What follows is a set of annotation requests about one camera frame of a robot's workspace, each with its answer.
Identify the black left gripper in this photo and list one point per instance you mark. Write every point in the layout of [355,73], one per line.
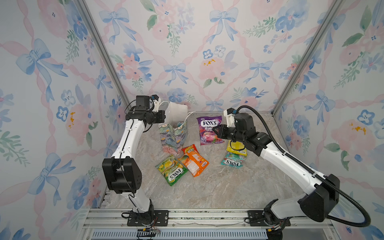
[162,116]

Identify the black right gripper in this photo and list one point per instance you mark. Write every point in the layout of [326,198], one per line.
[223,129]

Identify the floral paper gift bag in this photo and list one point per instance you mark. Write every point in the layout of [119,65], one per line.
[173,132]

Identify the purple Fox's bag front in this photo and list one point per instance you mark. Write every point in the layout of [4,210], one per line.
[206,133]

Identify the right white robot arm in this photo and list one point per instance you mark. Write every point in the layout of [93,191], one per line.
[318,199]

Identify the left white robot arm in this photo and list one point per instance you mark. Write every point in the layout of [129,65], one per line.
[122,173]

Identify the teal Fox's candy bag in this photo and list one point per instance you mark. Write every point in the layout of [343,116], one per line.
[233,160]

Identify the green Fox's candy bag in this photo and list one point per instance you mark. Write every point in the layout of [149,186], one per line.
[171,169]

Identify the yellow snack packet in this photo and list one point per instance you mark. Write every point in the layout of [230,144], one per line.
[237,148]

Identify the orange snack packet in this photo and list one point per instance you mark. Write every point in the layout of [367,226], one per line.
[193,161]

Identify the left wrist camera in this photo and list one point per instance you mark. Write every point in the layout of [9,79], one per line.
[147,103]

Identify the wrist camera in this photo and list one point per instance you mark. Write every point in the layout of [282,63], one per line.
[147,103]
[240,121]

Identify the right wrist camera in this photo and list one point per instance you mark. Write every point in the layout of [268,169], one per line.
[240,121]

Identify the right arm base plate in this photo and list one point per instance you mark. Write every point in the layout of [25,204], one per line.
[258,218]

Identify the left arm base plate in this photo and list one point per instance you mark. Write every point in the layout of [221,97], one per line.
[157,218]

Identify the front aluminium base frame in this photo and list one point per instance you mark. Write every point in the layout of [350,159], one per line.
[200,224]

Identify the left corner aluminium post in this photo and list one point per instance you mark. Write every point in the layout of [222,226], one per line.
[95,34]

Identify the corner aluminium post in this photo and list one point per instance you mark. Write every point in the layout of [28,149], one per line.
[95,34]
[320,33]

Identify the right corner aluminium post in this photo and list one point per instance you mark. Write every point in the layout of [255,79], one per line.
[320,33]

